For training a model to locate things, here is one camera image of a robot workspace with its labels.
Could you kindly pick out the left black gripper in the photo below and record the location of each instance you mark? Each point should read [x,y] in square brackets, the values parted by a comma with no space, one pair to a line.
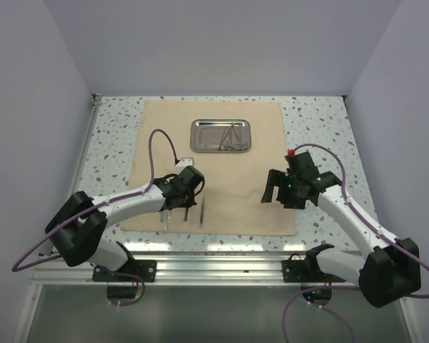
[190,201]

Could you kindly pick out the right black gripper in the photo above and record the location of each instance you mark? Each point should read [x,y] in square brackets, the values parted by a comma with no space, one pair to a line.
[278,178]

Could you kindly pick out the straight steel tweezers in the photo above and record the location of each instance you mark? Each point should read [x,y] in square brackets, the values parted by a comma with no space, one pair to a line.
[186,213]

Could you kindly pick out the ribbed scalpel handle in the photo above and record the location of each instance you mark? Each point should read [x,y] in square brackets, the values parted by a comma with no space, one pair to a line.
[166,221]

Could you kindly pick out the crossing steel tweezers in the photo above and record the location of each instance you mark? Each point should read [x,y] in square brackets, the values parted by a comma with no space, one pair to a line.
[202,209]

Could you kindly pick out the beige cloth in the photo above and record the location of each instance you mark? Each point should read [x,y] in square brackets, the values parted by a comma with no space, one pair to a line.
[235,183]

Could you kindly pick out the steel instrument tray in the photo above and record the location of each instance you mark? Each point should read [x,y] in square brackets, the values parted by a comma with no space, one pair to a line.
[206,135]

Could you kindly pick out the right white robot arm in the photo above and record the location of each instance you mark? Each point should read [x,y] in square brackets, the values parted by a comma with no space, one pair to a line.
[387,267]

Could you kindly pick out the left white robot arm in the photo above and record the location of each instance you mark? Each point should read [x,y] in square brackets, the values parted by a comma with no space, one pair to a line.
[77,228]

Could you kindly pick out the steel forceps with rings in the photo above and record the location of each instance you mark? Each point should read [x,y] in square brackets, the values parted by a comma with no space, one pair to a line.
[231,139]

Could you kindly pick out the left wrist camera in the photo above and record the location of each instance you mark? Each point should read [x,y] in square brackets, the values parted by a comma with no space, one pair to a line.
[184,162]

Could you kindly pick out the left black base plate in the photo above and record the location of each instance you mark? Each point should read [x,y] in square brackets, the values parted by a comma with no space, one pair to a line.
[145,269]

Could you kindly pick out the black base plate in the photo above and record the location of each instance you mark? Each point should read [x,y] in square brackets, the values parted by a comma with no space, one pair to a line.
[145,269]
[304,269]

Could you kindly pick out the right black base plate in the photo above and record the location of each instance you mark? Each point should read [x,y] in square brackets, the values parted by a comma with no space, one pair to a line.
[304,269]

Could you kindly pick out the aluminium front rail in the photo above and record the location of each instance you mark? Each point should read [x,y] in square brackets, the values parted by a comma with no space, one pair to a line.
[224,270]

